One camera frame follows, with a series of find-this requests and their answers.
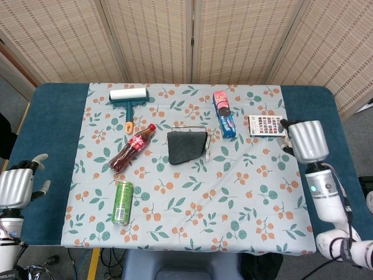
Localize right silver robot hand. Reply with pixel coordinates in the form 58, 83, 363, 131
277, 118, 330, 163

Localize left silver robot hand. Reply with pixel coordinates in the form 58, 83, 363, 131
0, 153, 51, 209

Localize blue cloth with black back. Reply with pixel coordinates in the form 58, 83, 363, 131
166, 131, 209, 165

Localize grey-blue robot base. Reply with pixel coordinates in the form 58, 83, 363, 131
121, 250, 242, 280

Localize silver metal rack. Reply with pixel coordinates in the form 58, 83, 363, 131
171, 124, 213, 162

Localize flat box with colourful squares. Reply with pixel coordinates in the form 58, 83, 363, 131
248, 114, 285, 137

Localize black object beside table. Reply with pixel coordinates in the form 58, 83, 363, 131
0, 113, 18, 160

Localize teal table cover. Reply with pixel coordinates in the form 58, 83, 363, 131
0, 82, 368, 254

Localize black box on floor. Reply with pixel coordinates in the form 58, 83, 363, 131
357, 176, 373, 205

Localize chrome chair base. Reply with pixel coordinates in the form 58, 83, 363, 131
17, 256, 61, 280

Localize blue pink cookie box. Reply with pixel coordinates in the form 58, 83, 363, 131
212, 90, 237, 139

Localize woven folding screen panel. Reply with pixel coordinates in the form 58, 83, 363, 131
100, 0, 195, 84
0, 0, 129, 84
266, 0, 373, 122
192, 0, 311, 85

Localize green drink can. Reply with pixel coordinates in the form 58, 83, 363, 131
111, 180, 134, 225

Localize floral leaf print tablecloth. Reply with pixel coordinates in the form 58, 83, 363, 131
60, 82, 317, 254

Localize cola bottle with red cap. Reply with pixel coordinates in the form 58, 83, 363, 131
108, 123, 157, 175

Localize black bag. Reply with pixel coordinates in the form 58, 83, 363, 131
241, 253, 284, 280

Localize teal lint roller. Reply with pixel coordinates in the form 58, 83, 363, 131
108, 87, 150, 134

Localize black floor cable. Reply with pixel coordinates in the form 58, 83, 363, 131
100, 248, 126, 280

